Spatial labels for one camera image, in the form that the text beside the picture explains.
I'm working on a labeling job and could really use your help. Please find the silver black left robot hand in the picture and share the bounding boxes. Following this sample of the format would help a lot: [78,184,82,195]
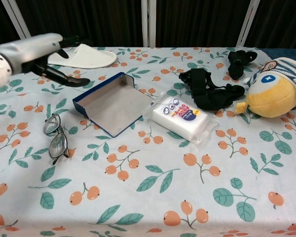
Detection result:
[0,33,92,87]

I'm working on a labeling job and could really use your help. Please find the dark-framed eyeglasses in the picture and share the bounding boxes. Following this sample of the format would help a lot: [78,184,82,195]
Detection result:
[43,113,70,165]

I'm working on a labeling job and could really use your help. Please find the blue shallow box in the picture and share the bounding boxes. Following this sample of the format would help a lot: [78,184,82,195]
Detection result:
[72,72,155,138]

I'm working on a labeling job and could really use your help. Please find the white disposable slipper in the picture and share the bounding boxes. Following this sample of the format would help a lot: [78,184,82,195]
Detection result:
[47,43,117,70]

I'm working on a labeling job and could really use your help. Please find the white sponge in plastic wrap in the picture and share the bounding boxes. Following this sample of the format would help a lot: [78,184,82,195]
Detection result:
[143,91,219,147]

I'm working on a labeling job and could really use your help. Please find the dark pleated curtain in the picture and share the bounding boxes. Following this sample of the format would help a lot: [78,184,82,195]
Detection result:
[0,0,296,49]

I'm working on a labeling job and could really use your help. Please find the floral fruit-print tablecloth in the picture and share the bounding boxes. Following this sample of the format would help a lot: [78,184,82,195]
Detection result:
[0,46,296,237]

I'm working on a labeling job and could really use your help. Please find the yellow plush with striped hat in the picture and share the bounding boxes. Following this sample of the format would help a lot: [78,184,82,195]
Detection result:
[234,56,296,121]

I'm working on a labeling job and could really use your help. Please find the white slanted frame post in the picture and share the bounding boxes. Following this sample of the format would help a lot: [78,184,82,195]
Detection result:
[1,0,32,39]
[235,0,256,47]

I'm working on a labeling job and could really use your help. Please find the white upright frame post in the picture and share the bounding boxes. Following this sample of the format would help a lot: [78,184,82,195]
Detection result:
[141,0,158,48]

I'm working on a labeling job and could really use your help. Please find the large black strap bundle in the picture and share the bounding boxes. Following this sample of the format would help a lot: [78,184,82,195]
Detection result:
[179,68,246,111]

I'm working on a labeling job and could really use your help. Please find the small black strap bundle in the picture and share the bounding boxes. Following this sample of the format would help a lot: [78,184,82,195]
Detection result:
[227,50,258,81]

